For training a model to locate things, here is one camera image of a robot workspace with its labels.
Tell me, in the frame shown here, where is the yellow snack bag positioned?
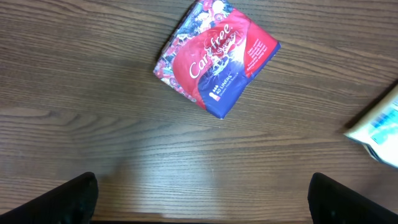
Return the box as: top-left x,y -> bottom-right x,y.
345,86 -> 397,168

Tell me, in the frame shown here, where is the red purple sanitary pad pack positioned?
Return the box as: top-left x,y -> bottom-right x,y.
154,0 -> 280,119

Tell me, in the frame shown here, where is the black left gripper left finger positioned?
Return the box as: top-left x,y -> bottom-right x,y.
1,172 -> 99,224

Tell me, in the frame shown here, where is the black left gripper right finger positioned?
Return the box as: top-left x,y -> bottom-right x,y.
307,172 -> 397,224

